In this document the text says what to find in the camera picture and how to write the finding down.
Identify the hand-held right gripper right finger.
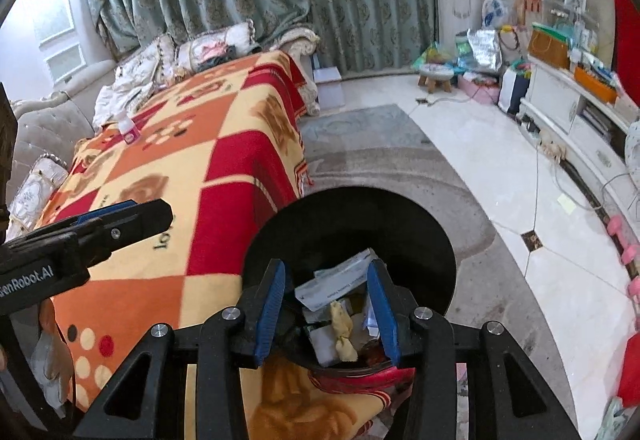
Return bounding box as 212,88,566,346
366,259,583,440

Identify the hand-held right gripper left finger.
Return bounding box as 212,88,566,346
72,259,287,440

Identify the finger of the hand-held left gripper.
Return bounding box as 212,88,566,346
70,199,174,266
50,201,138,233

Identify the yellow paper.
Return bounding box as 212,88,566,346
329,300,360,363

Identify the white blue carton box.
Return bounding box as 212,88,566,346
294,249,375,312

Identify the black trash bin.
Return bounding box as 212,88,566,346
241,187,458,393

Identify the white ruffled lace pillow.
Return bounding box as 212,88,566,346
7,154,71,231

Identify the white bottle with pink label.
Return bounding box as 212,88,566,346
118,116,141,146

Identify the crumpled white floral cloth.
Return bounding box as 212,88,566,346
92,75,176,131

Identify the red orange printed blanket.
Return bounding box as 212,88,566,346
32,50,416,440

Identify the small white window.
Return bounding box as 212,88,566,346
47,43,86,81

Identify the beige floral fringed pillow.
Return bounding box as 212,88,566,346
115,34,181,86

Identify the large white window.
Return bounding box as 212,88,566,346
32,0,76,44

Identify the white cardboard box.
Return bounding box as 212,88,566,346
312,66,347,110

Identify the white power strip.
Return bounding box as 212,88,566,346
537,135,566,161

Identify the small floral stool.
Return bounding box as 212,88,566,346
417,63,455,94

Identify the red cloth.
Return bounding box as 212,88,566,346
616,332,640,408

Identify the white shopping bag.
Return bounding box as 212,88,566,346
497,65,531,116

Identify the white cabinet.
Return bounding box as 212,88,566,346
517,55,640,201

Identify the silver foil bag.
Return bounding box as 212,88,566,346
467,28,503,74

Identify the orange box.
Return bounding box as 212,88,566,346
574,65,620,105

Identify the brown gift bag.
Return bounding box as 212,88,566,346
527,28,571,70

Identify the blue white plastic bag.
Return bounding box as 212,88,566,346
481,0,510,28

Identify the red hanging panel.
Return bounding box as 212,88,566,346
612,0,640,91

